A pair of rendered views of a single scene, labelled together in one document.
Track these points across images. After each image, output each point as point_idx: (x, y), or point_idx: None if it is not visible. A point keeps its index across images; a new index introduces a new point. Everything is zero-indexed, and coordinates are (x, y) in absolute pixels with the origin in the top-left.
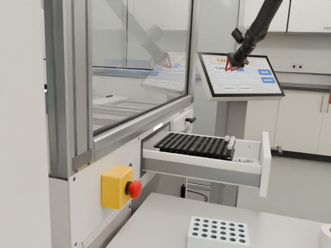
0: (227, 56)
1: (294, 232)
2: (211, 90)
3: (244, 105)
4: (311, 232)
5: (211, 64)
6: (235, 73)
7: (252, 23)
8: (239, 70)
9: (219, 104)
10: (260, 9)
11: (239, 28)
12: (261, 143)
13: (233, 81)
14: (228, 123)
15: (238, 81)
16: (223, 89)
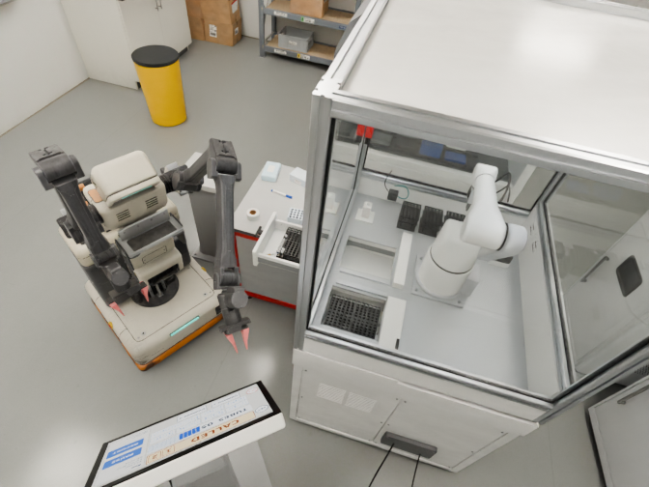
0: (248, 328)
1: (264, 225)
2: (262, 383)
3: None
4: (256, 225)
5: (254, 409)
6: (203, 421)
7: (236, 257)
8: (191, 430)
9: (228, 461)
10: (234, 234)
11: (239, 286)
12: (261, 245)
13: (215, 409)
14: None
15: (204, 414)
16: (239, 392)
